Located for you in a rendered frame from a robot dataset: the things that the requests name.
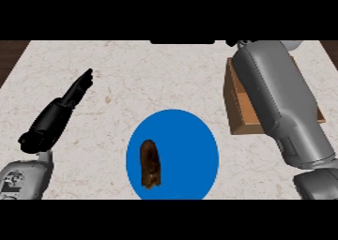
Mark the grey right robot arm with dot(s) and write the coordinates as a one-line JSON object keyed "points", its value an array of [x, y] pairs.
{"points": [[281, 103]]}

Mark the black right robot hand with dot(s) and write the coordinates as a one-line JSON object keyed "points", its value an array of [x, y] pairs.
{"points": [[232, 42]]}

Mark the blue oval plate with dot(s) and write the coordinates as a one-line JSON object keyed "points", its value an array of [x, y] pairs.
{"points": [[185, 146]]}

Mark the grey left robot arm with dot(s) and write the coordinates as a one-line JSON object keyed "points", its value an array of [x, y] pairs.
{"points": [[19, 181]]}

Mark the brown bell pepper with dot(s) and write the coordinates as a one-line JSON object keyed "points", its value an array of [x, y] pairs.
{"points": [[149, 164]]}

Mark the brown cardboard box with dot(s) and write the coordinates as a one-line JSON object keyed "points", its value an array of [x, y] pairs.
{"points": [[242, 109]]}

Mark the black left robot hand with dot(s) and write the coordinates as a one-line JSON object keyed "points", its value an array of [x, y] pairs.
{"points": [[50, 122]]}

